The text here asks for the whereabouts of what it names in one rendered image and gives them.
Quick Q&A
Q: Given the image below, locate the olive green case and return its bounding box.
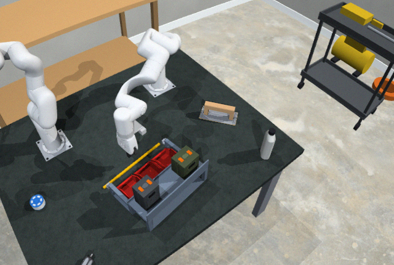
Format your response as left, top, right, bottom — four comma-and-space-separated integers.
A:
171, 145, 199, 179

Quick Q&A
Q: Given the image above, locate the dark grey case with orange latches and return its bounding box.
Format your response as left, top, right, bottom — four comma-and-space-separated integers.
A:
132, 175, 160, 211

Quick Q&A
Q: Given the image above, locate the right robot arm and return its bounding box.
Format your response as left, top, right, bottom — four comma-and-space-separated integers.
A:
0, 41, 65, 154

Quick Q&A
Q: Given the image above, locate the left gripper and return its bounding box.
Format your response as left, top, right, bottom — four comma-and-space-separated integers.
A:
116, 133, 138, 158

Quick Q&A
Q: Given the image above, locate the grey metal rack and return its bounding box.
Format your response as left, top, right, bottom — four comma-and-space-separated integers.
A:
106, 138, 209, 232

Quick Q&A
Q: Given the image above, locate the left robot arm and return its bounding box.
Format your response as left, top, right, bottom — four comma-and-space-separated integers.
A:
113, 28, 182, 139

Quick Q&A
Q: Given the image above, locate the red open bin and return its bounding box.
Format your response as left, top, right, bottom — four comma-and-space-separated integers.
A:
151, 148, 177, 169
117, 175, 140, 199
134, 161, 164, 179

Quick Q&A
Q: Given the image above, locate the white bottle with black cap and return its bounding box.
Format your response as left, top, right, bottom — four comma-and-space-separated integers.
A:
260, 128, 276, 160

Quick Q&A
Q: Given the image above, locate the grey sanding float with tan wooden handle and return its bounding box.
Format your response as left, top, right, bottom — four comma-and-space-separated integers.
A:
199, 101, 238, 126

